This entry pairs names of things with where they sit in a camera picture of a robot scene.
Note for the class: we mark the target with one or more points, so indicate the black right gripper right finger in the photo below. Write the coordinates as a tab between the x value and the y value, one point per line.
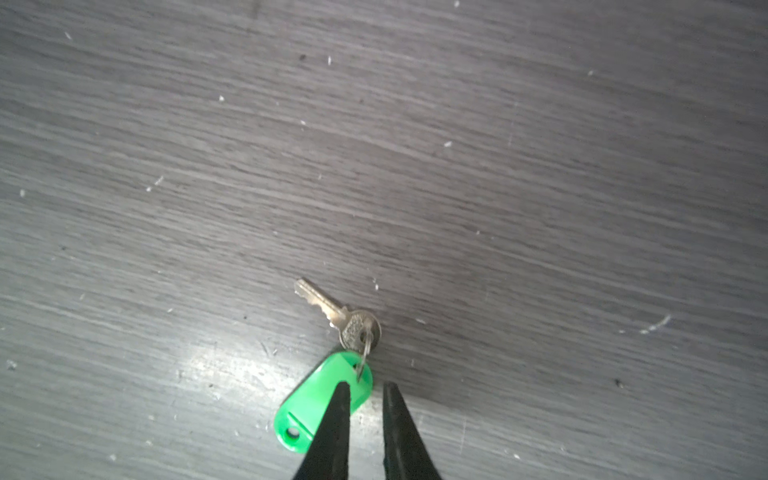
405	454

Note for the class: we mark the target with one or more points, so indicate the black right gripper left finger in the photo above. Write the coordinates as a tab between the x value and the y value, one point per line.
328	454

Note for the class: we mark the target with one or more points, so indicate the key with green tag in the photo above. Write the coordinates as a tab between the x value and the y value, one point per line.
299	416

